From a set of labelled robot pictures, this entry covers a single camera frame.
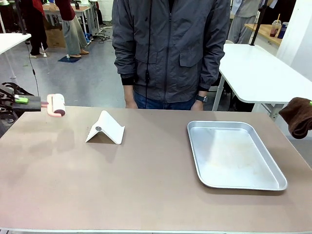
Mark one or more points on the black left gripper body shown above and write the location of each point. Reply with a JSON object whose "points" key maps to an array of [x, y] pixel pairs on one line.
{"points": [[6, 103]]}

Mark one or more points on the black grip block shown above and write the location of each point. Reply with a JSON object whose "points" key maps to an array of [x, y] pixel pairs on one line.
{"points": [[29, 106]]}

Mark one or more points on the brown cloth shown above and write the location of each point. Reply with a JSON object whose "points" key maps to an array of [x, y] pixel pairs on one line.
{"points": [[297, 117]]}

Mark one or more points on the pink white lint roller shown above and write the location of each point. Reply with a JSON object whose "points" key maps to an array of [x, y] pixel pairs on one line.
{"points": [[57, 104]]}

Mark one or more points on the person's right forearm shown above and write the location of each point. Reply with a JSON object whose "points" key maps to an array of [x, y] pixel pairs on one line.
{"points": [[125, 65]]}

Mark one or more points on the person's left forearm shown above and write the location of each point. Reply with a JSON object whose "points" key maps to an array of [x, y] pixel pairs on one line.
{"points": [[212, 70]]}

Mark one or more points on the person's right hand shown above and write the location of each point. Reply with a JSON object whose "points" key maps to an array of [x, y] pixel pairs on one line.
{"points": [[129, 97]]}

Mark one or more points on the person's left hand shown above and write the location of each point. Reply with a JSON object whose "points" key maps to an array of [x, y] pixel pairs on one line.
{"points": [[196, 106]]}

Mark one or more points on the small white table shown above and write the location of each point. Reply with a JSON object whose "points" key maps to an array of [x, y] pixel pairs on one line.
{"points": [[12, 40]]}

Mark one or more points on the large white table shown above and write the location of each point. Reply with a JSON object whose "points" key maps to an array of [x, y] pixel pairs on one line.
{"points": [[256, 73]]}

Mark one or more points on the blue floor mat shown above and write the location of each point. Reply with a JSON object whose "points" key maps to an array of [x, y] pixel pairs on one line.
{"points": [[69, 59]]}

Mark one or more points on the cardboard box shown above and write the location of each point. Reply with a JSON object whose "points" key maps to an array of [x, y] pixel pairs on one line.
{"points": [[57, 37]]}

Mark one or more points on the person in red and black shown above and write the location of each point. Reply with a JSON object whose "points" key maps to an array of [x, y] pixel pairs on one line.
{"points": [[35, 24]]}

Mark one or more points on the blue bottle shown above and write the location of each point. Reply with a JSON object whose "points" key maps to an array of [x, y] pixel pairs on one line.
{"points": [[282, 30]]}

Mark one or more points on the plastic drink cup with straw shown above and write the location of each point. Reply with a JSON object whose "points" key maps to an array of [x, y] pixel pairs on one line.
{"points": [[275, 29]]}

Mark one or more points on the wooden side table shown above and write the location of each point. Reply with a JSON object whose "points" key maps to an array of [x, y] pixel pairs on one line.
{"points": [[265, 33]]}

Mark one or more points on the person in grey trousers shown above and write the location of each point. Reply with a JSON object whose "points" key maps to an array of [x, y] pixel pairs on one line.
{"points": [[70, 29]]}

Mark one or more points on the white folded roller stand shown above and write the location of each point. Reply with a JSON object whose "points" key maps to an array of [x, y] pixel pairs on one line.
{"points": [[106, 130]]}

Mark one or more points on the black pole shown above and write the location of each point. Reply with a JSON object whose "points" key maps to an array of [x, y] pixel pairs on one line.
{"points": [[256, 26]]}

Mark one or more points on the silver metal tray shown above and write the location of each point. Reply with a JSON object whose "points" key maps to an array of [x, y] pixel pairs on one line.
{"points": [[234, 161]]}

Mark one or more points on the person in grey vest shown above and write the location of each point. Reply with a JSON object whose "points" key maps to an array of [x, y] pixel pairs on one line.
{"points": [[245, 22]]}

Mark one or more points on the wooden background table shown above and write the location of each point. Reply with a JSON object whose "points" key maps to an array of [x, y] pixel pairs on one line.
{"points": [[83, 9]]}

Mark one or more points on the black wrist watch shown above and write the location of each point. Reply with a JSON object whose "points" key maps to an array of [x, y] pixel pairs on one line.
{"points": [[201, 98]]}

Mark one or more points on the blue jeans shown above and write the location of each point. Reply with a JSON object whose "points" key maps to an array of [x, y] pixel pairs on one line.
{"points": [[158, 102]]}

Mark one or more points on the person in grey jacket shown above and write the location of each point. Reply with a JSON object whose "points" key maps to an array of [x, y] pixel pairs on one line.
{"points": [[168, 44]]}

